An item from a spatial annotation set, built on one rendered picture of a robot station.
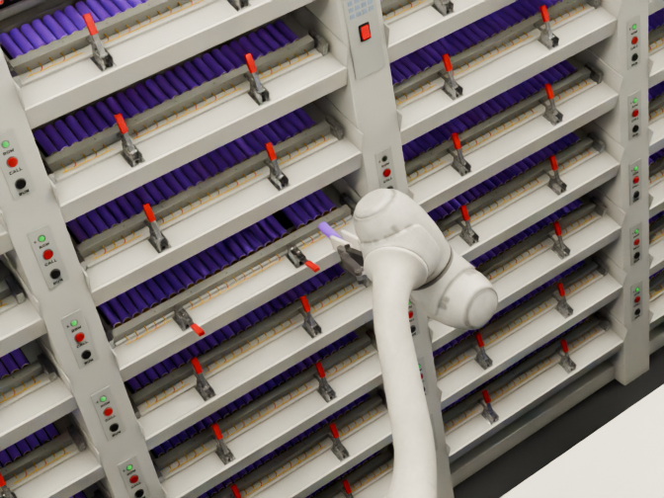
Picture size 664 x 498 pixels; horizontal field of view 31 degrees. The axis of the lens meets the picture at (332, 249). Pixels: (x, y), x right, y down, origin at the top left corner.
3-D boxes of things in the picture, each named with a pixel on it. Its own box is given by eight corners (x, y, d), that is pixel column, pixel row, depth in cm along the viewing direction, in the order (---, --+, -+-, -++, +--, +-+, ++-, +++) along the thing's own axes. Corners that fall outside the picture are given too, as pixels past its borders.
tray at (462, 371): (619, 295, 313) (630, 264, 302) (438, 412, 290) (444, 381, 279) (566, 245, 323) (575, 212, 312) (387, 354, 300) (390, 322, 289)
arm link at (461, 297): (462, 277, 210) (424, 229, 202) (520, 302, 197) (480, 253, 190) (424, 323, 208) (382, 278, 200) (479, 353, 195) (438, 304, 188)
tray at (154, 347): (374, 242, 253) (376, 212, 245) (122, 383, 230) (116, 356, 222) (319, 183, 262) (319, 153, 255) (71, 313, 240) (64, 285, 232)
